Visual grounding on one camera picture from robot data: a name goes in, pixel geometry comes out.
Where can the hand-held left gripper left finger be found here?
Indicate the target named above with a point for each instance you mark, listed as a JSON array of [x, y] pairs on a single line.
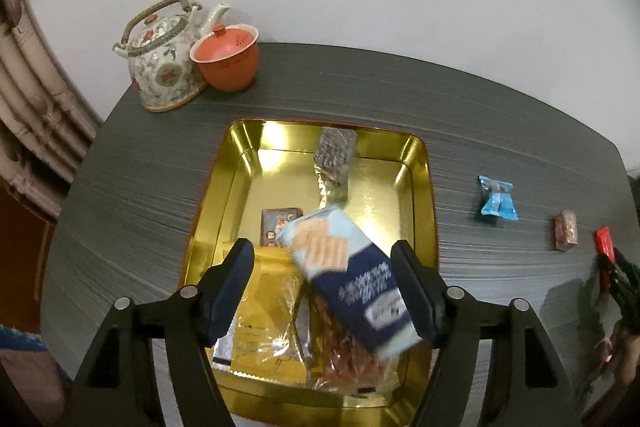
[[230, 292]]

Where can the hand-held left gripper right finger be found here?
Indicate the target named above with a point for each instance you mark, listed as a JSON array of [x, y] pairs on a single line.
[[415, 292]]

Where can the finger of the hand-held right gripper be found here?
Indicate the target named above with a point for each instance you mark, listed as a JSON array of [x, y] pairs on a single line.
[[627, 272]]

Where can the yellow snack packet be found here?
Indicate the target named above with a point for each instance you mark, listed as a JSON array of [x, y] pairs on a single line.
[[265, 297]]

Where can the red snack packet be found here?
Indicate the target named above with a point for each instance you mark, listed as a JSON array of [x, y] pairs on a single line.
[[604, 244]]

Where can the blue cracker package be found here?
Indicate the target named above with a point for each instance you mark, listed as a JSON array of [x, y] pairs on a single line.
[[360, 292]]

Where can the brown sesame snack packet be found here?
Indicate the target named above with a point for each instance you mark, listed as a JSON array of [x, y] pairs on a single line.
[[272, 227]]

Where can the clear bag of orange snacks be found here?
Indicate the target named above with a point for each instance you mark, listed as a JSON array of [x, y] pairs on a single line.
[[345, 362]]

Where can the gold tin with red sides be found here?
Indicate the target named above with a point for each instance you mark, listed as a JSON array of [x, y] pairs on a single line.
[[380, 187]]

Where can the dark sesame bar packet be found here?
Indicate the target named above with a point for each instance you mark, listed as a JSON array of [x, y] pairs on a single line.
[[334, 157]]

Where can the small brown nut packet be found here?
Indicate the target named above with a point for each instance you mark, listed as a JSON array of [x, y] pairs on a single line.
[[565, 229]]

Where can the light blue candy packet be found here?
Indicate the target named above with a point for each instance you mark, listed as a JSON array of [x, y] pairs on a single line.
[[497, 202]]

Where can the blue cloth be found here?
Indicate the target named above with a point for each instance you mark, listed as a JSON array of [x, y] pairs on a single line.
[[20, 339]]

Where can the orange lidded tea cup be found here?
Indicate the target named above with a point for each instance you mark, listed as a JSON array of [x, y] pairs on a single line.
[[225, 67]]

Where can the floral ceramic teapot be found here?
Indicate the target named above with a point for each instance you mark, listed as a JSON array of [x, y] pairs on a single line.
[[160, 67]]

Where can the cream carved moulding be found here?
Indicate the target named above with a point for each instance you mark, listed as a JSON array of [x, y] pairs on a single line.
[[35, 107]]

